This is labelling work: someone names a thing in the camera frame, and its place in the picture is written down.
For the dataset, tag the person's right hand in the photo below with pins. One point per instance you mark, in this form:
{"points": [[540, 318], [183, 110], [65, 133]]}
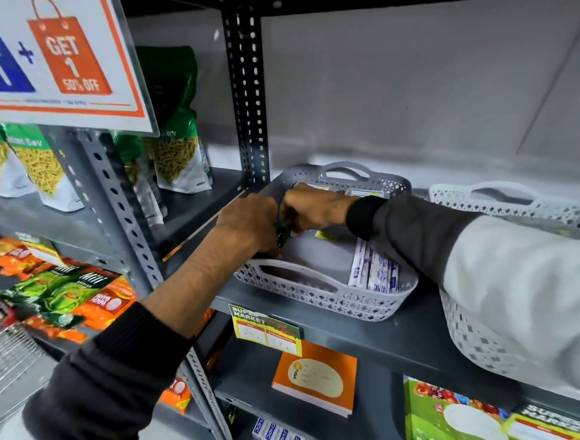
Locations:
{"points": [[317, 206]]}

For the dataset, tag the person's left forearm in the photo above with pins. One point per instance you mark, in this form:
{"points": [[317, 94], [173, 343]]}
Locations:
{"points": [[149, 335]]}

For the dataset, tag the person's left hand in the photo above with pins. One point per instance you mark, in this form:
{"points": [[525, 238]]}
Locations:
{"points": [[244, 217]]}

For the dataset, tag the orange snack packet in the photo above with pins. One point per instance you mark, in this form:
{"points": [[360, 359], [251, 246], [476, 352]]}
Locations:
{"points": [[176, 393], [18, 258]]}

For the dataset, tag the green white snack packet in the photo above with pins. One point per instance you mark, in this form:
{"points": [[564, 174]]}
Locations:
{"points": [[45, 167], [174, 136], [142, 181], [11, 174]]}

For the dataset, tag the small yellow sticker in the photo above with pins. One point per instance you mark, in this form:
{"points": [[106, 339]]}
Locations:
{"points": [[326, 235]]}

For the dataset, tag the bundle of white blue sachets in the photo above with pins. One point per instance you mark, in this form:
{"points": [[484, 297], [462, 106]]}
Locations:
{"points": [[374, 269]]}

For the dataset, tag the green printed carton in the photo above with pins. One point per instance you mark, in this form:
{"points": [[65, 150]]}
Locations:
{"points": [[448, 415]]}

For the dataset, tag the person's right fingers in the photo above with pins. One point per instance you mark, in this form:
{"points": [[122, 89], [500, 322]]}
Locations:
{"points": [[291, 215]]}

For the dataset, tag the white plastic lattice basket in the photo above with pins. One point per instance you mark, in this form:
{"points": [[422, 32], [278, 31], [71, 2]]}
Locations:
{"points": [[480, 344]]}

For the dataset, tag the white orange promo sign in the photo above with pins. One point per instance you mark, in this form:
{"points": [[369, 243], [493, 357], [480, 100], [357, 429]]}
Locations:
{"points": [[68, 59]]}

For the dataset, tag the grey plastic lattice basket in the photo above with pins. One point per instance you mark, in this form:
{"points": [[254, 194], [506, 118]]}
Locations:
{"points": [[330, 290]]}

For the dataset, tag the green noodle packet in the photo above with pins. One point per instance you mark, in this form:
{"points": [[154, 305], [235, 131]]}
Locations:
{"points": [[63, 290]]}

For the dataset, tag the grey metal shelving rack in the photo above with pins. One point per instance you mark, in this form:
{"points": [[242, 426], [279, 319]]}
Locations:
{"points": [[247, 90]]}

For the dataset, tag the small green packet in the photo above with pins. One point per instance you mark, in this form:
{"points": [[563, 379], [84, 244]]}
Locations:
{"points": [[282, 233]]}

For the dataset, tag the blue white packets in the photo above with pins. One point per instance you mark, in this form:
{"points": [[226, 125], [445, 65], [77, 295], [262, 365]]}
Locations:
{"points": [[276, 430]]}

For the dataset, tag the person's right forearm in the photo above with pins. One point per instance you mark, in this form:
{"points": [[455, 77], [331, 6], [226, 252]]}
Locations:
{"points": [[475, 258]]}

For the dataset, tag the orange notebook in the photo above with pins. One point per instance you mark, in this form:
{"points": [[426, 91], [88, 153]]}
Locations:
{"points": [[317, 376]]}

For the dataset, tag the person's left fingers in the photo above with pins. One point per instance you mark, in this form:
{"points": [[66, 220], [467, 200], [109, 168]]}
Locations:
{"points": [[271, 235]]}

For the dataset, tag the orange noodle packet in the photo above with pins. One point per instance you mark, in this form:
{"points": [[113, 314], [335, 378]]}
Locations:
{"points": [[106, 303]]}

